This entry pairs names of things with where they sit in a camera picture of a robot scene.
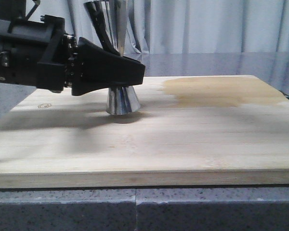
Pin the wooden cutting board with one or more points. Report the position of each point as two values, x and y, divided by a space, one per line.
189 131

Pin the steel double jigger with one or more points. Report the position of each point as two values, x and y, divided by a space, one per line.
109 19

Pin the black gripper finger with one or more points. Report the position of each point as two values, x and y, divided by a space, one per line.
97 69

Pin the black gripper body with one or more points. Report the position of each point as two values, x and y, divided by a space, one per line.
34 53

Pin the grey curtain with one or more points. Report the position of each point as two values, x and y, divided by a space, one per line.
207 26

